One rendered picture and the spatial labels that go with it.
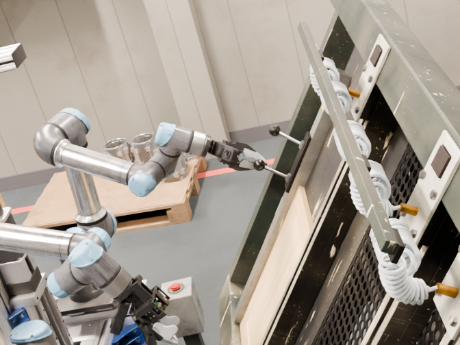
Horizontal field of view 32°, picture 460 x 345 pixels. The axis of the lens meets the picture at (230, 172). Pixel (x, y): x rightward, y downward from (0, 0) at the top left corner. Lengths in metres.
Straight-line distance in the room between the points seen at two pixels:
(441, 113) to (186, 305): 1.71
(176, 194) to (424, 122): 3.93
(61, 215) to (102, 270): 3.67
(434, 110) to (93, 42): 4.68
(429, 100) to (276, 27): 4.31
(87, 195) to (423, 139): 1.61
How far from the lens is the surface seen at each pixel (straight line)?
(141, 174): 2.47
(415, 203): 1.44
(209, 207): 5.40
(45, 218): 5.68
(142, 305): 2.04
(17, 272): 2.64
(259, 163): 2.53
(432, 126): 1.49
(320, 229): 2.03
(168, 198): 5.34
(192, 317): 3.01
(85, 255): 1.96
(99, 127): 6.27
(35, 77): 6.23
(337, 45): 2.62
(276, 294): 2.46
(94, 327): 2.94
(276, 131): 2.50
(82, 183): 2.84
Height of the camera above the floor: 2.57
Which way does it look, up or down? 26 degrees down
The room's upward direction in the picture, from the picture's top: 16 degrees counter-clockwise
